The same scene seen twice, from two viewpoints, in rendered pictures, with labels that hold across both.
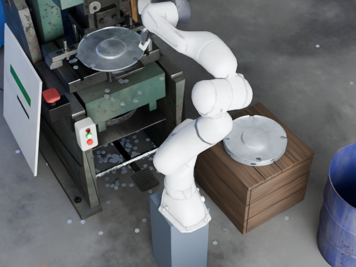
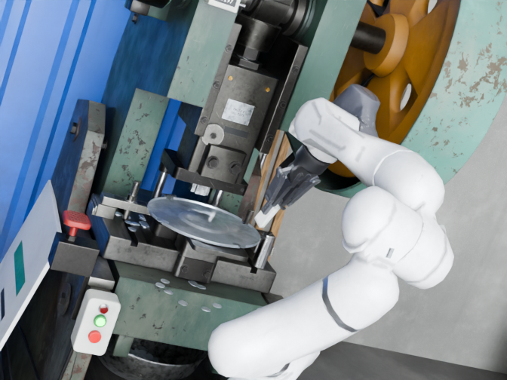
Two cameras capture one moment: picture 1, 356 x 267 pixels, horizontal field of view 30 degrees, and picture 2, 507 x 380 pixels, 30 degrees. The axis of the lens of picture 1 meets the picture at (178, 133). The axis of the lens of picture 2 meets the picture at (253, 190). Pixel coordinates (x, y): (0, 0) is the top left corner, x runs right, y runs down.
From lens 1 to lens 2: 1.15 m
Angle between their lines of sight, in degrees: 33
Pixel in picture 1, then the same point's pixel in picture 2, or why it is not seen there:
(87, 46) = (167, 206)
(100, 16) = (215, 154)
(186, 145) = (290, 319)
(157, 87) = not seen: hidden behind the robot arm
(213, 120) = (367, 266)
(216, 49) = (416, 159)
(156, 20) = (322, 114)
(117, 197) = not seen: outside the picture
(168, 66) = not seen: hidden behind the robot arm
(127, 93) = (194, 305)
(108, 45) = (201, 217)
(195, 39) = (382, 143)
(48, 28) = (117, 175)
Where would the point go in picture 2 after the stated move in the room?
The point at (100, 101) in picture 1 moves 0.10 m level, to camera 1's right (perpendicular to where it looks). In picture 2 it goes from (145, 289) to (184, 306)
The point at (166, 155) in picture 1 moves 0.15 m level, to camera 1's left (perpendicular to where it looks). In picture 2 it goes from (241, 326) to (164, 293)
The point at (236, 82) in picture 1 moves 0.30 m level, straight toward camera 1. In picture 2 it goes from (432, 225) to (404, 259)
